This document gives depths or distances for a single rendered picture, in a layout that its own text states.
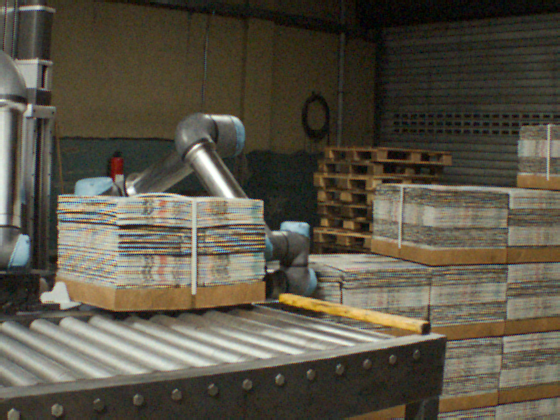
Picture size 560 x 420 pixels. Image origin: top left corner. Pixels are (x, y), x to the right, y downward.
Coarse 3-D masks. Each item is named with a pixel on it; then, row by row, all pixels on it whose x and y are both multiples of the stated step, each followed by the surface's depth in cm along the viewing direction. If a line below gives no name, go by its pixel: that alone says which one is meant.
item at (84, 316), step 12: (276, 300) 201; (60, 312) 169; (72, 312) 171; (84, 312) 172; (96, 312) 173; (108, 312) 174; (120, 312) 174; (132, 312) 176; (144, 312) 177; (168, 312) 181; (192, 312) 185; (0, 324) 156; (24, 324) 160
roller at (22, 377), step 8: (0, 360) 126; (8, 360) 127; (0, 368) 123; (8, 368) 122; (16, 368) 122; (0, 376) 121; (8, 376) 120; (16, 376) 119; (24, 376) 118; (32, 376) 118; (0, 384) 121; (8, 384) 119; (16, 384) 117; (24, 384) 116
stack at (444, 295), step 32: (320, 256) 273; (352, 256) 275; (384, 256) 281; (320, 288) 238; (352, 288) 242; (384, 288) 247; (416, 288) 251; (448, 288) 255; (480, 288) 259; (512, 288) 264; (544, 288) 269; (352, 320) 243; (448, 320) 255; (480, 320) 260; (512, 320) 264; (448, 352) 256; (480, 352) 260; (512, 352) 266; (544, 352) 271; (448, 384) 257; (480, 384) 262; (512, 384) 266; (544, 384) 272; (448, 416) 258; (480, 416) 263; (512, 416) 267; (544, 416) 272
